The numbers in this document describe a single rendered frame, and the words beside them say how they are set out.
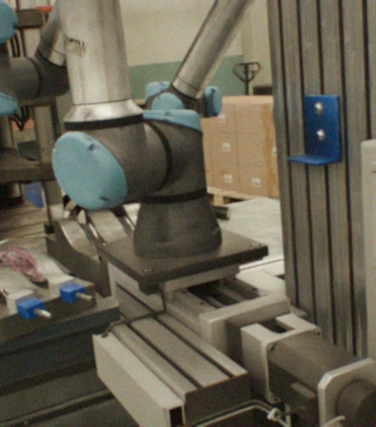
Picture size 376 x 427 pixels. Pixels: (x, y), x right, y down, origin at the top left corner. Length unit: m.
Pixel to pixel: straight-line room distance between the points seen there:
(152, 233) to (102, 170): 0.19
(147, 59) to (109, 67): 8.16
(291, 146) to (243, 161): 4.72
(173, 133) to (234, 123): 4.73
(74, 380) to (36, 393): 0.09
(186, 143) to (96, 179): 0.18
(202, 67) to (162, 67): 7.77
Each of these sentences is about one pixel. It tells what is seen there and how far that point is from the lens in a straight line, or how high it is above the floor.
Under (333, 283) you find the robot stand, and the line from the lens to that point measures 0.99.
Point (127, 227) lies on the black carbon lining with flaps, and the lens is 1.88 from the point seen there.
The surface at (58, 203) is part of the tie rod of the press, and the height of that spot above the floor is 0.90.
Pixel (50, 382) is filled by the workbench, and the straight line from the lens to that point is 1.65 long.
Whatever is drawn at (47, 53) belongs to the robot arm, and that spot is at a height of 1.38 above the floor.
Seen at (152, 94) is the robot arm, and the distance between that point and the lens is 1.64.
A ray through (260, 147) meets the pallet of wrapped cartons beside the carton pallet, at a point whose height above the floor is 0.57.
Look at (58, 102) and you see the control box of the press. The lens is 2.43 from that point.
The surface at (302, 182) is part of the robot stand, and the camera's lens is 0.99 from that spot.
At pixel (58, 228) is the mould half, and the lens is 1.89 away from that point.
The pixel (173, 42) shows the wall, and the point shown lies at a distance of 9.31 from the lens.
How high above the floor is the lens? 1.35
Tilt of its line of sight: 13 degrees down
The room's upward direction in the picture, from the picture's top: 6 degrees counter-clockwise
